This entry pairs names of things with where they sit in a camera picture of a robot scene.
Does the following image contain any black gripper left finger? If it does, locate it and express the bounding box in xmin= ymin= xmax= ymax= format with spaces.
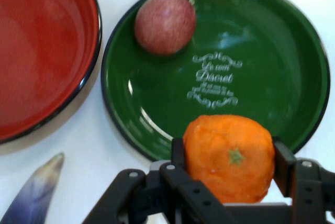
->
xmin=82 ymin=137 xmax=238 ymax=224

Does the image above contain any red toy apple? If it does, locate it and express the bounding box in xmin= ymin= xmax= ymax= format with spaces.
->
xmin=133 ymin=0 xmax=200 ymax=57

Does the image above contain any green enamel plate with lettering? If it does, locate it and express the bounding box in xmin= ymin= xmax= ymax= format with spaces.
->
xmin=100 ymin=0 xmax=331 ymax=162

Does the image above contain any orange toy tangerine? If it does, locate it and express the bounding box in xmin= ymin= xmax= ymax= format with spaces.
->
xmin=182 ymin=114 xmax=276 ymax=204

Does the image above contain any purple toy eggplant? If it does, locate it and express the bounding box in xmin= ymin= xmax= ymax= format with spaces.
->
xmin=0 ymin=152 xmax=65 ymax=224

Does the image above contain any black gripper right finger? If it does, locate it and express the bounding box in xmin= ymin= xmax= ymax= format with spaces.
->
xmin=271 ymin=136 xmax=335 ymax=224

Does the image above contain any red enamel plate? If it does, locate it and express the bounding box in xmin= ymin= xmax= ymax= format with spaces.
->
xmin=0 ymin=0 xmax=103 ymax=145

